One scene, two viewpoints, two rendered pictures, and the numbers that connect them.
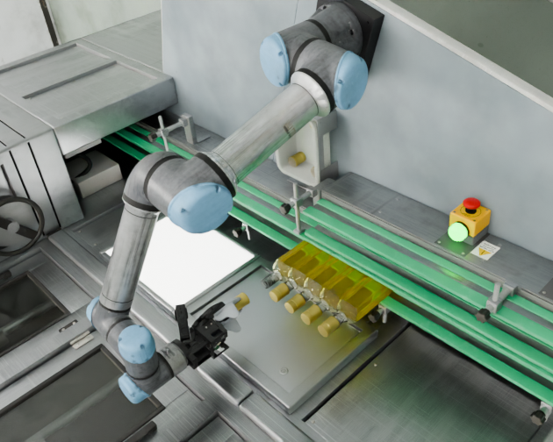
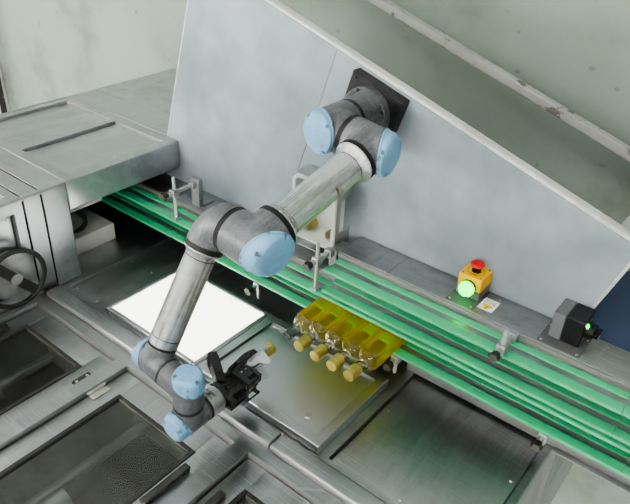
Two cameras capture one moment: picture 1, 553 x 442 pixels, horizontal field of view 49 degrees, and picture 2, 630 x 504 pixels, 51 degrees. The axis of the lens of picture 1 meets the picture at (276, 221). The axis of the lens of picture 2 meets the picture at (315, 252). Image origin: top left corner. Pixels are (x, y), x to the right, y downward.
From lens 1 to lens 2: 42 cm
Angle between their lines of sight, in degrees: 12
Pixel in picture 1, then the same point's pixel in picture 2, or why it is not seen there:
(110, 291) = (163, 332)
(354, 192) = (368, 254)
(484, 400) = (486, 438)
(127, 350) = (183, 385)
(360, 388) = (377, 431)
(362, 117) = (379, 187)
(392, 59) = (413, 138)
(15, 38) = not seen: outside the picture
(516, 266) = (515, 318)
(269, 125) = (325, 186)
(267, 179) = not seen: hidden behind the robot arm
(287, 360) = (309, 405)
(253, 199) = not seen: hidden behind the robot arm
